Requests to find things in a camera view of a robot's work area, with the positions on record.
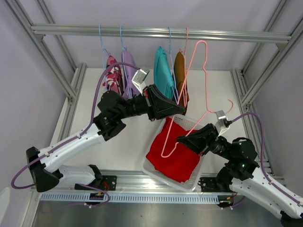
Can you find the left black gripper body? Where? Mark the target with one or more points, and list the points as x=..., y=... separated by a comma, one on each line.
x=140, y=105

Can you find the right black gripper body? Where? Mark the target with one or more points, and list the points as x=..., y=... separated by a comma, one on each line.
x=218, y=145

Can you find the red trousers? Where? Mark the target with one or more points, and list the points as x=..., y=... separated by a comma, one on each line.
x=175, y=161

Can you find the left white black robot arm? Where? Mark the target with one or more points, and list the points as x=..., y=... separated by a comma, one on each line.
x=47, y=166

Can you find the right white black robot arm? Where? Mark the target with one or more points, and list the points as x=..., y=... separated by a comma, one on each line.
x=244, y=175

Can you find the pink floral trousers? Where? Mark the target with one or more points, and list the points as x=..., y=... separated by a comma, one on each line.
x=113, y=80

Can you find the white plastic basket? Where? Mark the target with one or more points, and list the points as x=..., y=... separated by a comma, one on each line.
x=146, y=166

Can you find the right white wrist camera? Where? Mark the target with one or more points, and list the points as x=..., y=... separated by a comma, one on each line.
x=223, y=124

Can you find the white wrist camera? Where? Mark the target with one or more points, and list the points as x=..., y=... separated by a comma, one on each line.
x=138, y=79
x=223, y=124

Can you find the blue wire hanger teal trousers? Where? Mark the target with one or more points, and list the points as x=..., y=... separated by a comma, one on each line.
x=170, y=62

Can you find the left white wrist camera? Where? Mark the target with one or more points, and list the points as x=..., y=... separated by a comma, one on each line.
x=138, y=79

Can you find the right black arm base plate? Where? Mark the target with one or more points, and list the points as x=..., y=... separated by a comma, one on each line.
x=209, y=184

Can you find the aluminium frame right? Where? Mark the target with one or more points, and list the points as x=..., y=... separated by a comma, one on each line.
x=271, y=85

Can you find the aluminium frame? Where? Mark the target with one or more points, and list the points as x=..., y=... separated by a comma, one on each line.
x=72, y=89
x=271, y=85

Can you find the blue wire hanger floral trousers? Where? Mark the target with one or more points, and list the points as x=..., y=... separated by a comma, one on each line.
x=104, y=52

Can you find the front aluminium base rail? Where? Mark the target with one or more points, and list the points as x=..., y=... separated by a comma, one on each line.
x=128, y=181

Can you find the aluminium hanging rail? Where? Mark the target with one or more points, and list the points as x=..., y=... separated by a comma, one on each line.
x=139, y=32

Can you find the pink wire hanger brown trousers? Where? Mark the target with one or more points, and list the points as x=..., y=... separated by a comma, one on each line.
x=185, y=61

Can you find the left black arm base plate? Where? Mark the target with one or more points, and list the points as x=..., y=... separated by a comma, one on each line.
x=105, y=183

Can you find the white slotted cable duct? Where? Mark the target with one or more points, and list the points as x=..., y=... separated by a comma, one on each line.
x=131, y=197

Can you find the aluminium frame left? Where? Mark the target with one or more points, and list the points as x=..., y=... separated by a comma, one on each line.
x=72, y=89

